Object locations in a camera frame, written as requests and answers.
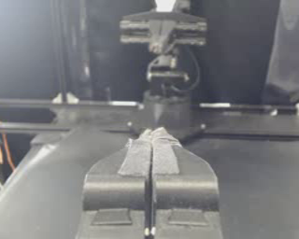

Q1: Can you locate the red wire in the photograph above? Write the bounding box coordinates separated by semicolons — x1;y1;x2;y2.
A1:
1;134;16;172

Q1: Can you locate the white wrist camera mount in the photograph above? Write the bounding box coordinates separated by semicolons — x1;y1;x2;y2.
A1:
154;0;178;13

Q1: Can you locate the grey hanging fabric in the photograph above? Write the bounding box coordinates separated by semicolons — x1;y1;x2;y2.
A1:
261;0;299;105

